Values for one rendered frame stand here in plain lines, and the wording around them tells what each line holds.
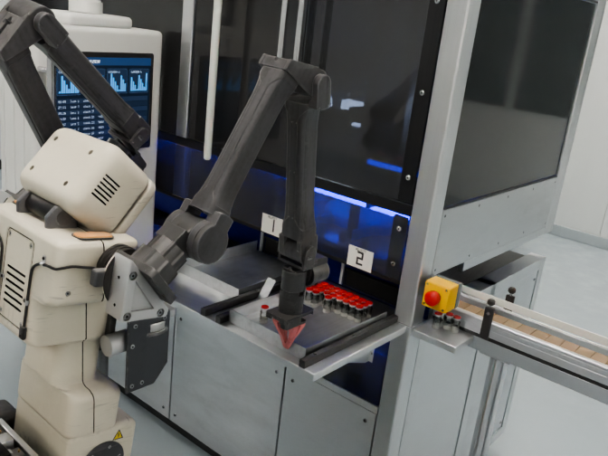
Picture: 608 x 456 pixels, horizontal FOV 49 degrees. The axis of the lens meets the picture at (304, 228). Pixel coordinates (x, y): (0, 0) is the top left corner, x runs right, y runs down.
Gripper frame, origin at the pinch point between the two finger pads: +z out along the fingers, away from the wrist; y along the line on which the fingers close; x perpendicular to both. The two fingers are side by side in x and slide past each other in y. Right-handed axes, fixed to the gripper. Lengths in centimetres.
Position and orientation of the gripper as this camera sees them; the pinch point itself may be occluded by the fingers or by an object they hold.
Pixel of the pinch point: (286, 345)
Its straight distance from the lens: 160.1
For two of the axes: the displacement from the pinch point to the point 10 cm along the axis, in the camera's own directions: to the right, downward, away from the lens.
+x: -7.5, -2.8, 6.0
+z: -1.1, 9.5, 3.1
